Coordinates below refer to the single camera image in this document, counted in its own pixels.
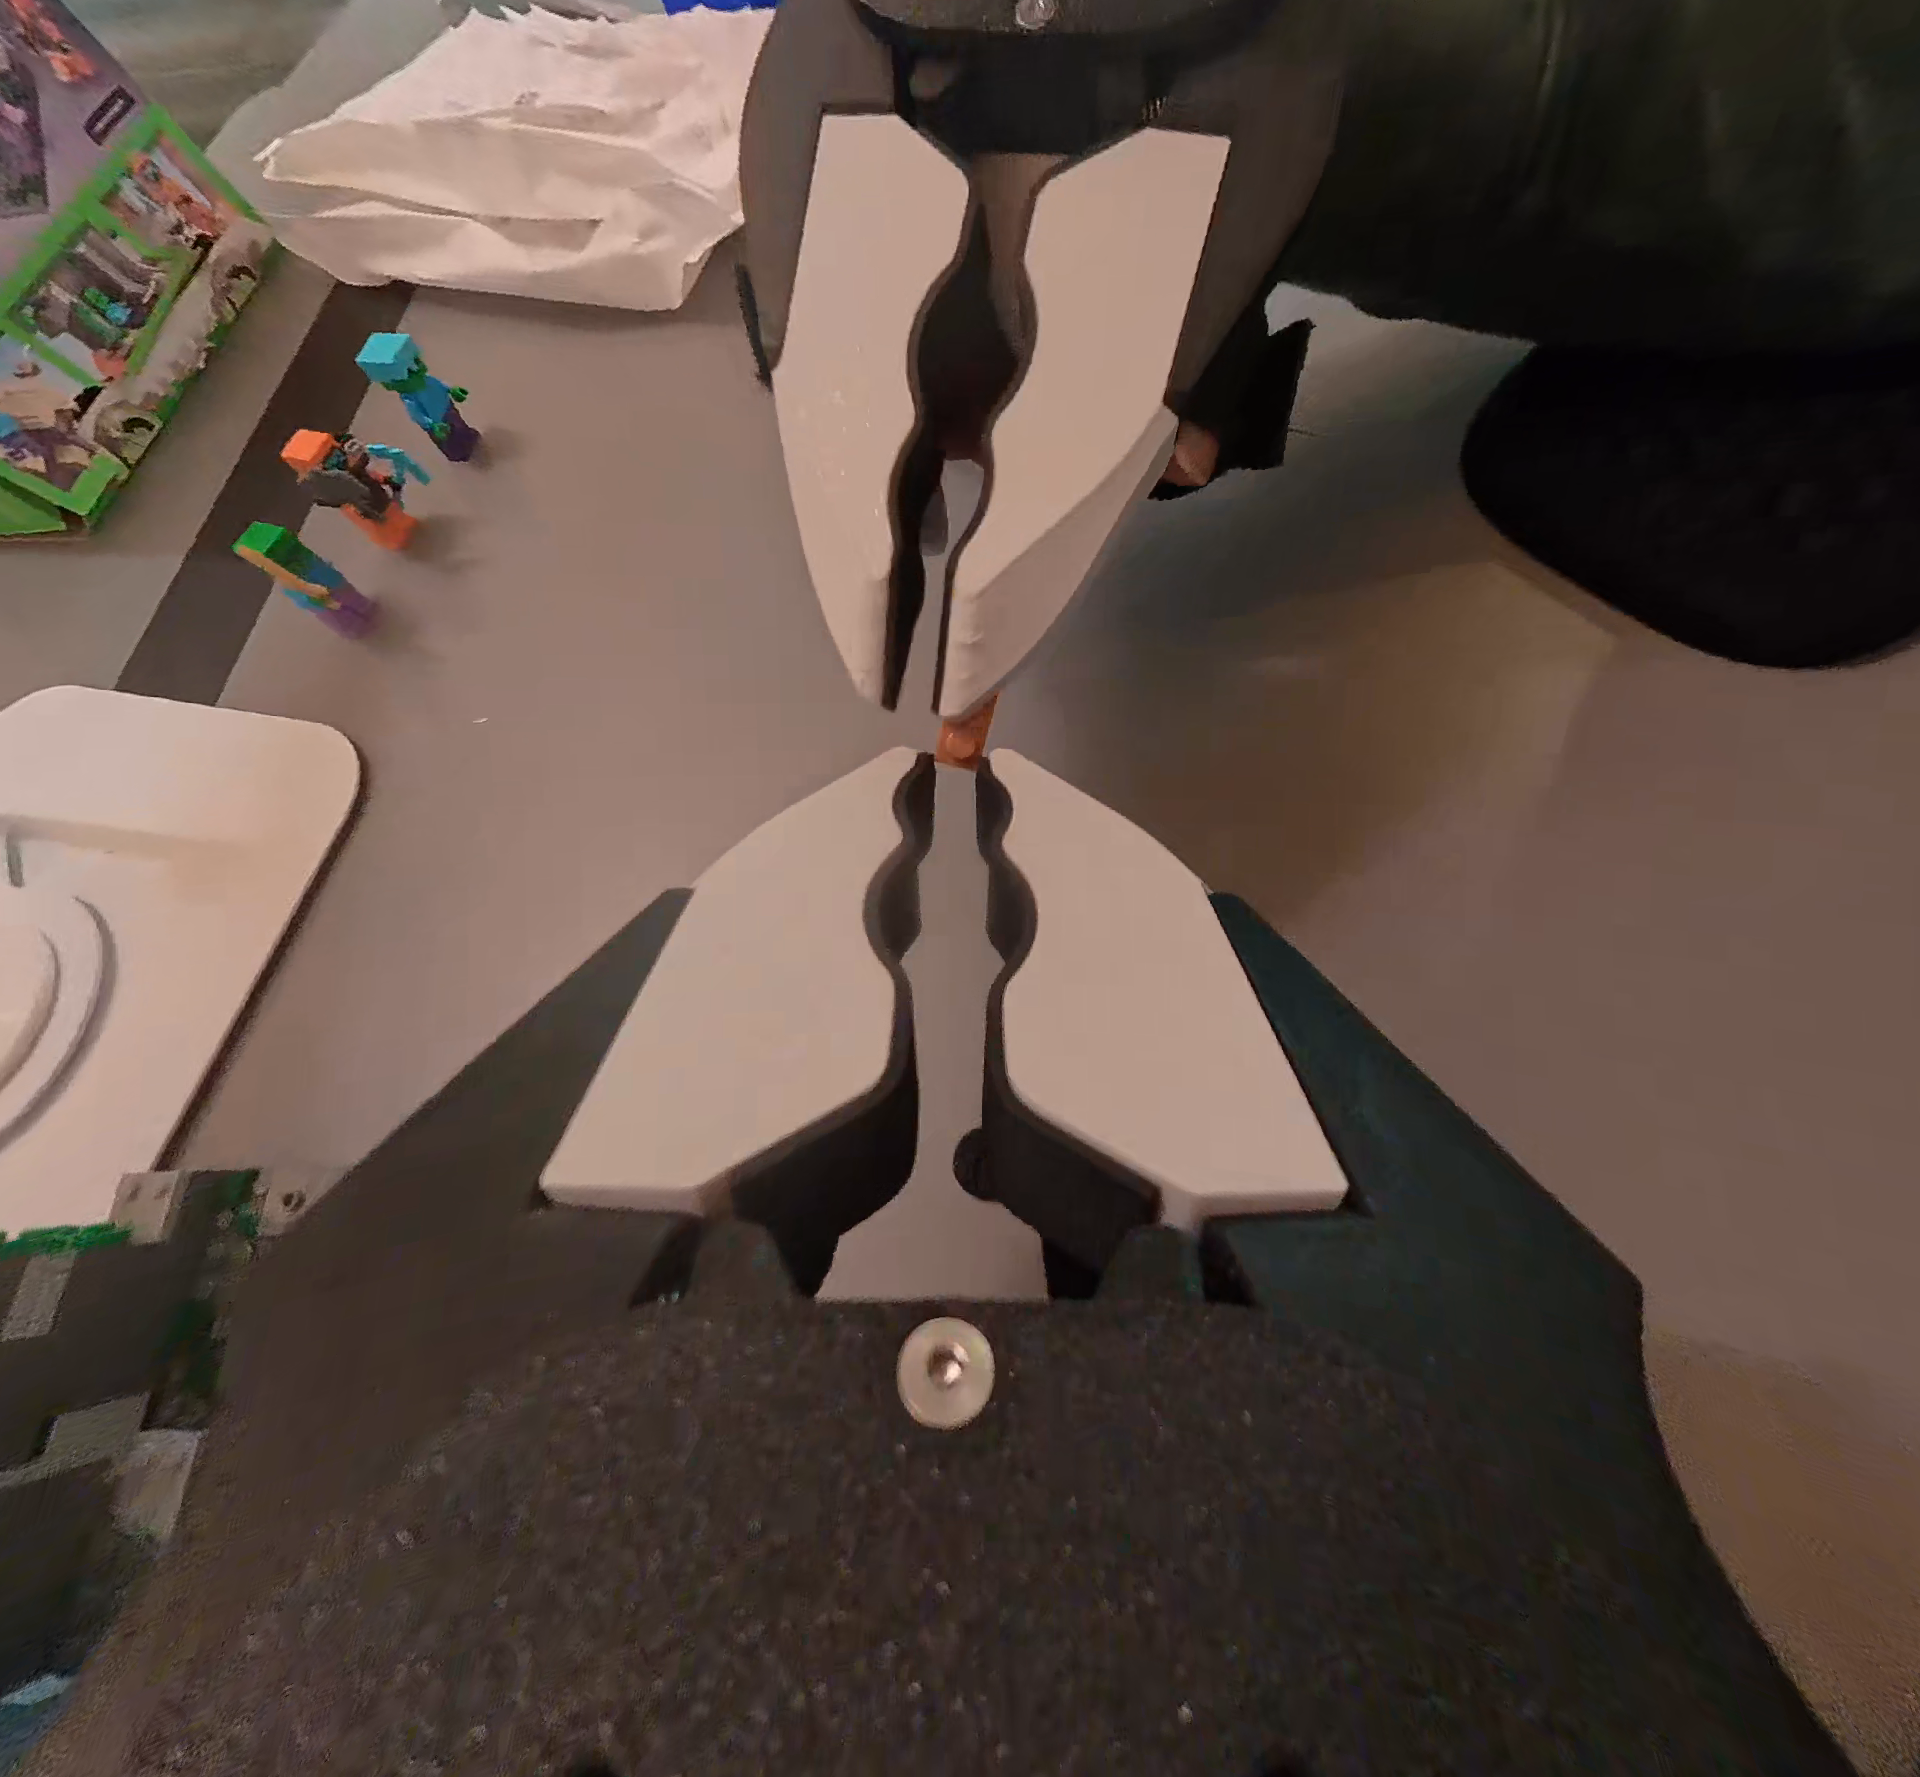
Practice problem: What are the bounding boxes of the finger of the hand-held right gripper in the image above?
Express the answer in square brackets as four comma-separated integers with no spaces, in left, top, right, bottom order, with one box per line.
[772,112,984,715]
[929,133,1234,715]

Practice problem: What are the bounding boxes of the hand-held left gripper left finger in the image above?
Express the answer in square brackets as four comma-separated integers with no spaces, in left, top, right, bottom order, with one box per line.
[535,746,920,1292]

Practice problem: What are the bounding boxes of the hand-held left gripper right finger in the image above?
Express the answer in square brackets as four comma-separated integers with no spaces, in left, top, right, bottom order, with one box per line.
[974,752,1348,1292]

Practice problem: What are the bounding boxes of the grey desk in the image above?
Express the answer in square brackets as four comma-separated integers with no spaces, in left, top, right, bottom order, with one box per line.
[0,0,1920,1777]

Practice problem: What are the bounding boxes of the white paper bag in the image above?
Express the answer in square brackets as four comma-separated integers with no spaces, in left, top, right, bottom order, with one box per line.
[256,0,774,313]

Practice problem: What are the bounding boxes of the orange toy figure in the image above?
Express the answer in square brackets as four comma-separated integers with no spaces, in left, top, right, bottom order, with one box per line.
[281,429,434,553]

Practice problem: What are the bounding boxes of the green toy figure purple legs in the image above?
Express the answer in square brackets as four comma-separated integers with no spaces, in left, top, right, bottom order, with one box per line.
[232,520,376,640]

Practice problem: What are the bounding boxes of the white flat pad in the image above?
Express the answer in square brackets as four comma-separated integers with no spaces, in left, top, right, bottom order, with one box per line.
[0,687,367,1238]

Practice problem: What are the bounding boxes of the black mesh wrist rest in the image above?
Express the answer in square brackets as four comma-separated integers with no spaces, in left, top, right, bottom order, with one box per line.
[1462,339,1920,671]

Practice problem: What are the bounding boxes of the grey toy rock structure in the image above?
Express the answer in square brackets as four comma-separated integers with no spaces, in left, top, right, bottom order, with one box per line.
[0,1165,302,1703]

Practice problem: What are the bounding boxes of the toy set cardboard box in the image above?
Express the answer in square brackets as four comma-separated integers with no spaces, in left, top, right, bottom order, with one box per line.
[0,0,282,541]

